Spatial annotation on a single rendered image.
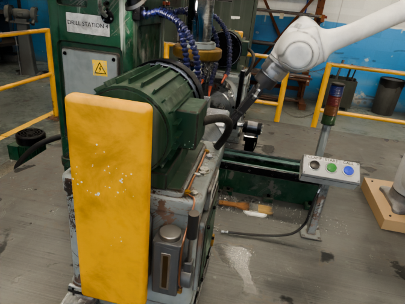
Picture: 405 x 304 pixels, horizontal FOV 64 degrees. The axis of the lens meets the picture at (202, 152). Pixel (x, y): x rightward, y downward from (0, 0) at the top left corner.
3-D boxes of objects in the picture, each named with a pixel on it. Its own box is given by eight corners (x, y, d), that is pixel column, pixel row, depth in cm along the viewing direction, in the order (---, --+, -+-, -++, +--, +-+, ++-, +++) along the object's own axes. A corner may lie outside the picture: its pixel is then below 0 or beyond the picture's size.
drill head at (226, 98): (177, 136, 148) (181, 82, 138) (196, 111, 185) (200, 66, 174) (231, 145, 145) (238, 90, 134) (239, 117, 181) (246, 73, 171)
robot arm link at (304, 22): (268, 49, 113) (267, 54, 101) (299, 9, 106) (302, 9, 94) (292, 68, 114) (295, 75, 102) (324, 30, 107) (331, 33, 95)
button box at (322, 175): (298, 180, 102) (302, 173, 98) (299, 161, 106) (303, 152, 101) (354, 190, 100) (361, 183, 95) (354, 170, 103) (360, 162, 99)
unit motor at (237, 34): (199, 110, 177) (207, 28, 159) (210, 95, 207) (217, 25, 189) (246, 117, 174) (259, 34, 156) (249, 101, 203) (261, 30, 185)
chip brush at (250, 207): (217, 206, 121) (217, 204, 120) (219, 199, 125) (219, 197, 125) (273, 215, 119) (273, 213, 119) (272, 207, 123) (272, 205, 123)
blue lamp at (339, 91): (329, 95, 142) (331, 85, 140) (327, 92, 147) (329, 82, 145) (343, 98, 141) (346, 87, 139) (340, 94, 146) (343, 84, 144)
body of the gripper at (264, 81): (261, 66, 114) (244, 87, 119) (260, 70, 107) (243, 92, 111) (278, 79, 115) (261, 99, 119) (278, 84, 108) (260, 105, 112)
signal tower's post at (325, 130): (307, 169, 156) (330, 84, 139) (306, 162, 163) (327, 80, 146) (325, 172, 155) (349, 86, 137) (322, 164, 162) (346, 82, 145)
